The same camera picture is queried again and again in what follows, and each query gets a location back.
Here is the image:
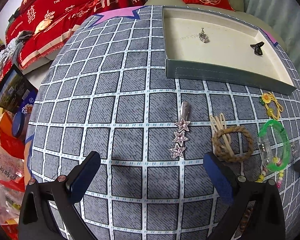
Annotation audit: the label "pink yellow beaded bracelet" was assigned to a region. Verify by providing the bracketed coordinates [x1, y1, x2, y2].
[255, 156, 285, 189]

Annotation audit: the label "green translucent bangle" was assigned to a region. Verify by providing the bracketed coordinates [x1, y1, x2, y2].
[258, 120, 291, 172]

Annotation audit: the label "braided rope bracelet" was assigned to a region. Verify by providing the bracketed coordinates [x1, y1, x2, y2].
[211, 125, 254, 163]

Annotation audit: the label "yellow sunflower cord bracelet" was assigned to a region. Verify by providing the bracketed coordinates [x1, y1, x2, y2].
[258, 91, 284, 121]

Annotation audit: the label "star rhinestone hair clip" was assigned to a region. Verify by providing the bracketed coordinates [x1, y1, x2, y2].
[170, 101, 190, 159]

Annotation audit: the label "black claw hair clip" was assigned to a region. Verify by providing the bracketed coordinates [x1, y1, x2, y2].
[250, 41, 264, 56]

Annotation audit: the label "silver heart pendant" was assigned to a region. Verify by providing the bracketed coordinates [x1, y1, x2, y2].
[198, 28, 210, 43]

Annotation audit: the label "small silver pendant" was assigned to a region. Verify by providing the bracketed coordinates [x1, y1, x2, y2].
[290, 141, 298, 159]

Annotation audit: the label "grey jewelry tray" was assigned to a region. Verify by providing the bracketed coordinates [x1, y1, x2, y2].
[162, 6, 296, 95]

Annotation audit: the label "orange red gift bag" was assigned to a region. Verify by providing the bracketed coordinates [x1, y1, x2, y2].
[0, 112, 25, 192]

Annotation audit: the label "blue lid jar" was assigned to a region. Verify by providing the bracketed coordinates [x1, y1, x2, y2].
[12, 112, 27, 141]

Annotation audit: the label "grey checked tablecloth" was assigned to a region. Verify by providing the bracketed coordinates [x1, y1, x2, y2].
[27, 5, 300, 239]

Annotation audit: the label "dark picture box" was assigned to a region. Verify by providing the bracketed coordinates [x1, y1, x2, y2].
[0, 64, 38, 114]

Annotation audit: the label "grey crumpled clothes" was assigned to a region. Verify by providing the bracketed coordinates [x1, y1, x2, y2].
[0, 30, 34, 75]

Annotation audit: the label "green armchair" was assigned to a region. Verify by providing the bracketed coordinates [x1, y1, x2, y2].
[144, 0, 288, 51]

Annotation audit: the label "red sofa cover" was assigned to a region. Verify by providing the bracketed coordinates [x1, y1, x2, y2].
[0, 0, 147, 81]

